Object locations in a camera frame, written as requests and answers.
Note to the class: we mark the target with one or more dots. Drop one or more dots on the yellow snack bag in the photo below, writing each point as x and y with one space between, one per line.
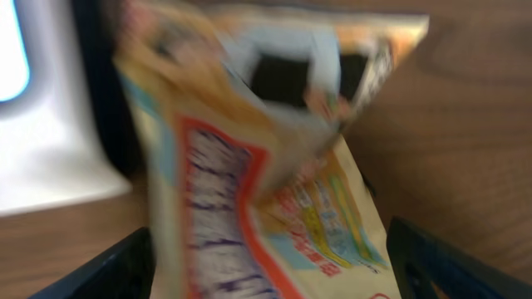
242 108

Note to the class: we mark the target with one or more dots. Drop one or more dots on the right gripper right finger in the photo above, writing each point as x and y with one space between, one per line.
426 267

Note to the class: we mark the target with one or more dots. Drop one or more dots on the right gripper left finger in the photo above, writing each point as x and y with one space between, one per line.
124 271

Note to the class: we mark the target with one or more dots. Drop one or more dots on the white barcode scanner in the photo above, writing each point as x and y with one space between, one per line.
51 155

